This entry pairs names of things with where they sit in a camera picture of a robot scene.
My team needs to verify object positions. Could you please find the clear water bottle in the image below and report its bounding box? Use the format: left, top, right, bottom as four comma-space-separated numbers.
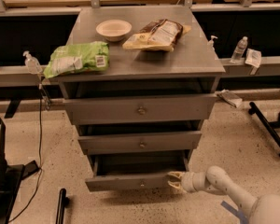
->
231, 36, 248, 63

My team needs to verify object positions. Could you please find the grey top drawer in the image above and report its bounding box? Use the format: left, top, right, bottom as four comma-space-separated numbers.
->
64, 94, 217, 125

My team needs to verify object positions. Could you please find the black stand base right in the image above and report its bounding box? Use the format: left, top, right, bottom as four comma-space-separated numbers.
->
248, 102, 280, 157

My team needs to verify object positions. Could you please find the brown yellow snack bag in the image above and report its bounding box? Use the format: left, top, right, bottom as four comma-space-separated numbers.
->
122, 19, 191, 52

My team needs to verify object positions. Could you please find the clear sanitizer pump bottle left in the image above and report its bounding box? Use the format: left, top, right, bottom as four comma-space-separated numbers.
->
23, 50, 42, 75

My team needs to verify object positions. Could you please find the white wipe packet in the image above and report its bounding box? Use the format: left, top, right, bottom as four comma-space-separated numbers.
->
245, 49, 261, 68

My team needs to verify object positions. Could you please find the white paper bowl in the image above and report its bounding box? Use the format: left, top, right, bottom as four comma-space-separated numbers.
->
96, 20, 132, 42

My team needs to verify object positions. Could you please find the grey middle drawer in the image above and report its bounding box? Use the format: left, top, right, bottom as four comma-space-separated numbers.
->
78, 131, 202, 155

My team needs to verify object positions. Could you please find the grey bottom drawer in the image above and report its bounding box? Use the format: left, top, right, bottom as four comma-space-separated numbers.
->
86, 151, 189, 191

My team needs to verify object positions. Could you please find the small pump bottle right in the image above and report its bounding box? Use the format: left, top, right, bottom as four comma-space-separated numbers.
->
208, 35, 218, 51

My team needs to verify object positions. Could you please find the green chip bag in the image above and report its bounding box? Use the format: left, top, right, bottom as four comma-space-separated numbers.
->
44, 41, 109, 78

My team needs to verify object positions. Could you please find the black equipment stand left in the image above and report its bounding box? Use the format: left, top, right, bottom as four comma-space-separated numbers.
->
0, 118, 40, 224

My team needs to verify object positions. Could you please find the grey drawer cabinet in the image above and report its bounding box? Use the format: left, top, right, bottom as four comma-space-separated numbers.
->
54, 5, 227, 173

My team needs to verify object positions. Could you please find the black tube bottom left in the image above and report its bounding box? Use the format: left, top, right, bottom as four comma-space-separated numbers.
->
55, 189, 68, 224

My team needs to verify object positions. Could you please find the black cable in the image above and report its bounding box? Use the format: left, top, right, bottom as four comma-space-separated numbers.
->
8, 83, 45, 223

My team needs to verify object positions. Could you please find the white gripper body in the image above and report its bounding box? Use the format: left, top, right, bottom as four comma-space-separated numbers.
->
181, 172, 209, 192

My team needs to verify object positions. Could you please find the grey drawer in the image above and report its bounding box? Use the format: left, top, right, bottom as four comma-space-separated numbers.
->
64, 94, 217, 125
86, 151, 189, 191
78, 131, 202, 155

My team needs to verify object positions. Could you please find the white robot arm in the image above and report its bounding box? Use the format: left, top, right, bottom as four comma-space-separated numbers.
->
168, 166, 280, 224

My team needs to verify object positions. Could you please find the folded paper packet on rail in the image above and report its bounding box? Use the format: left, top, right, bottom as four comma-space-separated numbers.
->
217, 90, 243, 108

